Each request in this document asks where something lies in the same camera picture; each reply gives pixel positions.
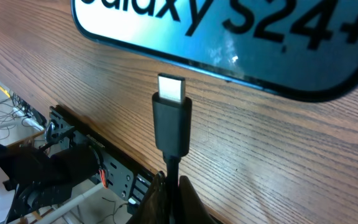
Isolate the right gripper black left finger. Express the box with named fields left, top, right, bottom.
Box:
left=127, top=171, right=168, bottom=224

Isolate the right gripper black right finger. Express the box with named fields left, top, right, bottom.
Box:
left=178, top=175, right=222, bottom=224

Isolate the black USB charging cable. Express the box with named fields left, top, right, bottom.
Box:
left=152, top=73, right=193, bottom=224

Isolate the blue Samsung smartphone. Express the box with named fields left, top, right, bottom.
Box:
left=70, top=0, right=358, bottom=102

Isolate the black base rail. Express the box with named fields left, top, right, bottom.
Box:
left=50, top=106, right=154, bottom=215

